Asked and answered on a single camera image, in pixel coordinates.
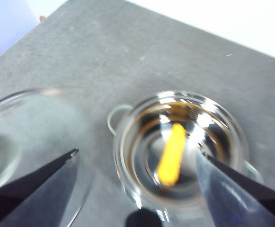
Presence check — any glass lid with green knob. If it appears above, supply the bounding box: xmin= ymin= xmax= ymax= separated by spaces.
xmin=0 ymin=87 xmax=88 ymax=227

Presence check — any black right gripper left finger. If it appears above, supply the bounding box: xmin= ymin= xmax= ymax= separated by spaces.
xmin=0 ymin=148 xmax=79 ymax=227

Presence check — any pale green electric pot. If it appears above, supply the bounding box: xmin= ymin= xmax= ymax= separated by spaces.
xmin=107 ymin=89 xmax=263 ymax=227

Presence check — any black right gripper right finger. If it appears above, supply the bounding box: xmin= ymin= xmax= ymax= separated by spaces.
xmin=195 ymin=148 xmax=275 ymax=227

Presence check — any yellow corn cob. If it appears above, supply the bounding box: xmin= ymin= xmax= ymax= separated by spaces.
xmin=156 ymin=122 xmax=187 ymax=187

